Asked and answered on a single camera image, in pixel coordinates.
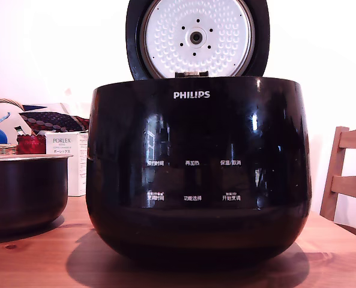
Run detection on metallic pot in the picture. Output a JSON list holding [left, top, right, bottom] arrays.
[[0, 154, 70, 236]]

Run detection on black Philips rice cooker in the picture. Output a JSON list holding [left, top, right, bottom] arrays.
[[85, 75, 313, 261]]

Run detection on rice cooker lid, dimpled plate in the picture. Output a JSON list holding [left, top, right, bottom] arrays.
[[125, 0, 271, 81]]

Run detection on white Porlex box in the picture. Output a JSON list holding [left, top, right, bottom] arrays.
[[44, 131, 90, 197]]

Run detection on dark dotted patterned cloth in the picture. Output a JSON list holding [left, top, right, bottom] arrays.
[[19, 110, 90, 133]]

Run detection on red glass jar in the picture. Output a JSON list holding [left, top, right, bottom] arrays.
[[16, 134, 47, 155]]

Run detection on wooden chair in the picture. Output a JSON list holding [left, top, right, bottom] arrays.
[[319, 125, 356, 232]]

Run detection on wicker basket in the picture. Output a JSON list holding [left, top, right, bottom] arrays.
[[0, 98, 26, 157]]

